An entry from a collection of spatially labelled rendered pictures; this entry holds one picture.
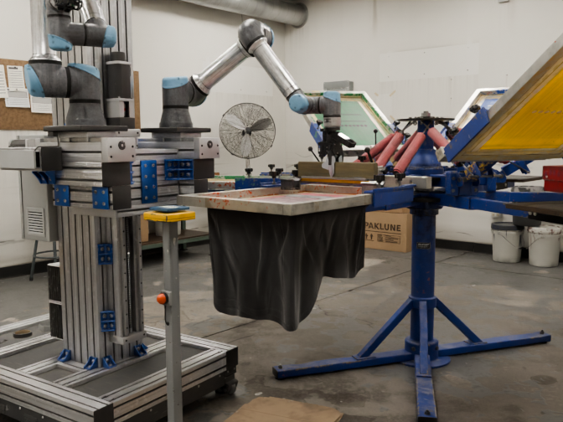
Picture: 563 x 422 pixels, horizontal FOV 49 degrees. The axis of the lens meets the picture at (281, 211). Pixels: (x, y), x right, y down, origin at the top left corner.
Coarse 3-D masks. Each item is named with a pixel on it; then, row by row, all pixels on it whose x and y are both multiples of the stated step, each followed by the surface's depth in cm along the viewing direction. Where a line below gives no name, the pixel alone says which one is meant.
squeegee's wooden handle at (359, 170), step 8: (304, 168) 276; (312, 168) 273; (320, 168) 270; (336, 168) 264; (344, 168) 261; (352, 168) 259; (360, 168) 256; (368, 168) 254; (376, 168) 253; (320, 176) 270; (328, 176) 267; (336, 176) 265; (344, 176) 262; (352, 176) 259; (360, 176) 256; (368, 176) 254
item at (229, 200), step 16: (224, 192) 252; (240, 192) 259; (256, 192) 267; (272, 192) 275; (288, 192) 283; (320, 192) 286; (336, 192) 280; (352, 192) 274; (224, 208) 221; (240, 208) 216; (256, 208) 210; (272, 208) 206; (288, 208) 201; (304, 208) 205; (320, 208) 212; (336, 208) 219
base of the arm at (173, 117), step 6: (168, 108) 270; (174, 108) 270; (180, 108) 271; (186, 108) 273; (162, 114) 273; (168, 114) 270; (174, 114) 270; (180, 114) 270; (186, 114) 272; (162, 120) 272; (168, 120) 269; (174, 120) 270; (180, 120) 270; (186, 120) 272; (162, 126) 271; (168, 126) 269; (174, 126) 269; (180, 126) 270; (186, 126) 271; (192, 126) 275
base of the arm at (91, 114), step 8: (72, 104) 230; (80, 104) 229; (88, 104) 230; (96, 104) 232; (72, 112) 229; (80, 112) 229; (88, 112) 229; (96, 112) 231; (72, 120) 229; (80, 120) 228; (88, 120) 229; (96, 120) 231; (104, 120) 234
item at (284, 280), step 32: (224, 224) 235; (256, 224) 224; (288, 224) 213; (224, 256) 239; (256, 256) 227; (288, 256) 216; (224, 288) 240; (256, 288) 228; (288, 288) 216; (288, 320) 217
